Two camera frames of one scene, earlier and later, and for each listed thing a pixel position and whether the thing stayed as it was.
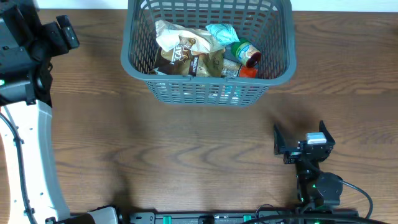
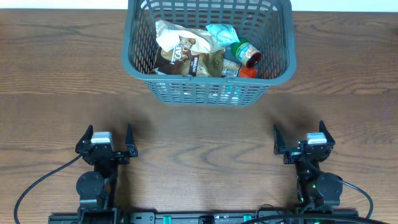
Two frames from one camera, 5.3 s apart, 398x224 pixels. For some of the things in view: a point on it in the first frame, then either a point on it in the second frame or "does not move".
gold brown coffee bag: (181, 59) does not move
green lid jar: (245, 52) does not move
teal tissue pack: (224, 33) does not move
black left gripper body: (54, 33) → (120, 154)
